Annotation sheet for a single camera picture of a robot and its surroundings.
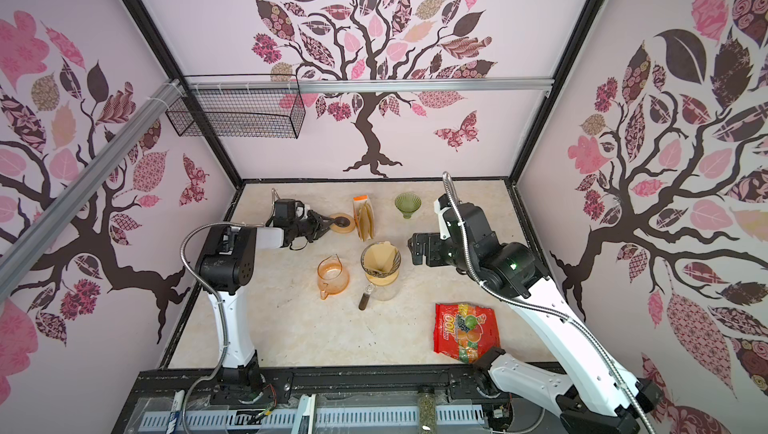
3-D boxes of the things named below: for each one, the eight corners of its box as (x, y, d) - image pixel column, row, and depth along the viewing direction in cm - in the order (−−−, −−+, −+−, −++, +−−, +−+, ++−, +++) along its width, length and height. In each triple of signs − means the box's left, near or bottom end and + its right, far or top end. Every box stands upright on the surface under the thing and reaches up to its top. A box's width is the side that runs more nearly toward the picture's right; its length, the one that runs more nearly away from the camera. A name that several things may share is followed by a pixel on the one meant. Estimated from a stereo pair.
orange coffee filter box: (359, 242, 103) (357, 225, 95) (353, 215, 111) (350, 197, 104) (378, 238, 104) (376, 221, 97) (370, 211, 112) (368, 193, 105)
